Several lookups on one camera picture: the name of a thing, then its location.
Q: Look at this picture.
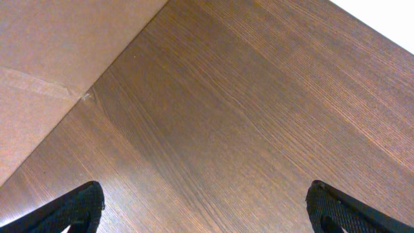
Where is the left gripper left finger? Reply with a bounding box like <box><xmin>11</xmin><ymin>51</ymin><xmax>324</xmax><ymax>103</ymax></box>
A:
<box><xmin>1</xmin><ymin>181</ymin><xmax>105</xmax><ymax>233</ymax></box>

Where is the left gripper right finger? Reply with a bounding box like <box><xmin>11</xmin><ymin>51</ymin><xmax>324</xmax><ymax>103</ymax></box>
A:
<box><xmin>305</xmin><ymin>180</ymin><xmax>413</xmax><ymax>233</ymax></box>

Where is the brown cardboard box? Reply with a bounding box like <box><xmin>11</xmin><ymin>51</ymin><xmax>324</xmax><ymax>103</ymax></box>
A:
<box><xmin>1</xmin><ymin>0</ymin><xmax>166</xmax><ymax>181</ymax></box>

